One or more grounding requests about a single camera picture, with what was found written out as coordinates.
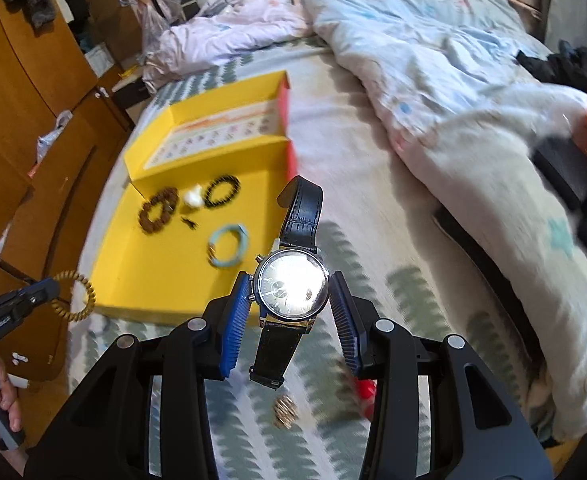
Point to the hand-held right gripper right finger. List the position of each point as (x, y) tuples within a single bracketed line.
[(346, 320)]

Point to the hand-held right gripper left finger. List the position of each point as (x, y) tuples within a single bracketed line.
[(236, 325)]

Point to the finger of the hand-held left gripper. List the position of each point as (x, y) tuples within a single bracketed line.
[(36, 292)]

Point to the red chili hair clip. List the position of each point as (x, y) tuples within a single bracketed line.
[(366, 391)]

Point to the yellow cardboard box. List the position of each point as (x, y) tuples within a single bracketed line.
[(138, 280)]

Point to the person's left hand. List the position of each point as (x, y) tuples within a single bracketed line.
[(6, 402)]

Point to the leaf patterned bed sheet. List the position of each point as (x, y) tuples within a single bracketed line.
[(398, 240)]

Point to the black bobby pin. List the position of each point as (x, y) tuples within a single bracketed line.
[(189, 223)]

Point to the white gourd pendant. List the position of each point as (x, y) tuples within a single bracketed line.
[(193, 196)]

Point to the white plastic bag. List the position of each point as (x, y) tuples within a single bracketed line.
[(51, 140)]

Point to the printed instruction sheet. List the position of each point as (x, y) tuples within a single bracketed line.
[(208, 132)]

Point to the orange wooden wardrobe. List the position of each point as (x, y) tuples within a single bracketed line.
[(23, 85)]

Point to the white patterned quilt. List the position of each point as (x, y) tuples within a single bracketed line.
[(448, 85)]

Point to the clear plastic bag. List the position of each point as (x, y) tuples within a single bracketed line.
[(154, 35)]

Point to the pink blanket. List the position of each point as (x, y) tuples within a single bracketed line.
[(223, 35)]

